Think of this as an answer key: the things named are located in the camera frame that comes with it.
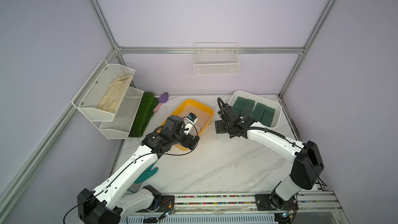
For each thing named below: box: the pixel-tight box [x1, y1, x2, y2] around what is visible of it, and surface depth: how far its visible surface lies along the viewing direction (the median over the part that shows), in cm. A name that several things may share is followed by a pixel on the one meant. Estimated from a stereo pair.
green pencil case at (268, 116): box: [260, 106, 276, 128], surface depth 109 cm
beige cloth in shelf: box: [97, 74, 133, 114], surface depth 81 cm
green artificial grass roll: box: [129, 91, 160, 138], surface depth 106 cm
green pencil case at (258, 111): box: [251, 102, 267, 122], surface depth 112 cm
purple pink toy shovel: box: [152, 91, 169, 114], surface depth 120 cm
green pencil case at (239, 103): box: [233, 96, 247, 112], surface depth 116 cm
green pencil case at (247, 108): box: [240, 98, 256, 118], surface depth 113 cm
